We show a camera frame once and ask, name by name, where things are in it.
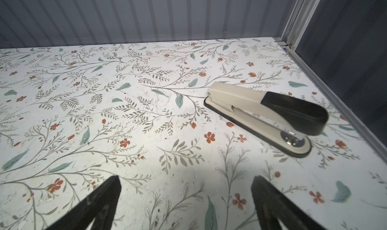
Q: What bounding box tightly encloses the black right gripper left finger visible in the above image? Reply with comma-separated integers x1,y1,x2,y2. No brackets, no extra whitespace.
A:
48,175,122,230

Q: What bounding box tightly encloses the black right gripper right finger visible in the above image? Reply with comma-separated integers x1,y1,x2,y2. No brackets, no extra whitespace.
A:
251,176,324,230

